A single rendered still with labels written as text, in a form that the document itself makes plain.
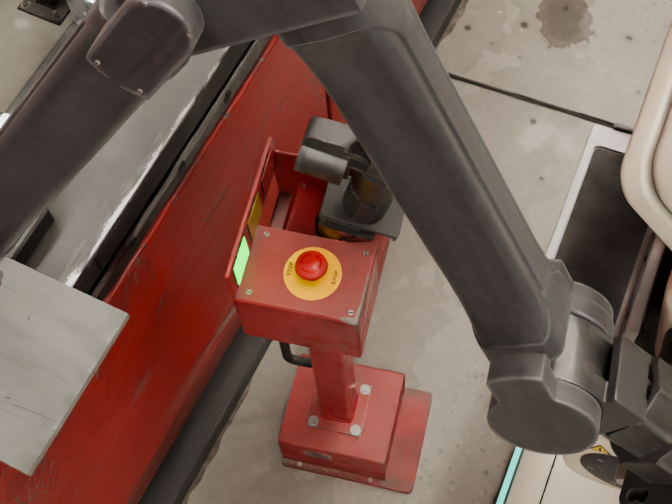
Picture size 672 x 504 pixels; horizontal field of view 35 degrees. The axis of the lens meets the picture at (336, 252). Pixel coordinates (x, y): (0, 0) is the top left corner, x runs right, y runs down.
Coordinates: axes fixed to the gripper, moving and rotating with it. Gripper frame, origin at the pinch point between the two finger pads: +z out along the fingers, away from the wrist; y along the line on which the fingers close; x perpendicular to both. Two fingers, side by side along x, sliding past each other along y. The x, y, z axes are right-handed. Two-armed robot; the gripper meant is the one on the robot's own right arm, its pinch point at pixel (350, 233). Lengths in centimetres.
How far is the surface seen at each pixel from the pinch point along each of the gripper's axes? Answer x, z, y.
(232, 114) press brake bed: -12.5, 0.3, 19.6
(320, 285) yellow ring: 11.1, -6.4, 2.6
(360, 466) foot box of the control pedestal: 13, 62, -18
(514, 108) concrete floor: -73, 65, -34
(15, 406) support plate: 39, -22, 29
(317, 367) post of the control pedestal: 7.6, 33.4, -3.1
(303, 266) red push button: 10.3, -8.6, 5.3
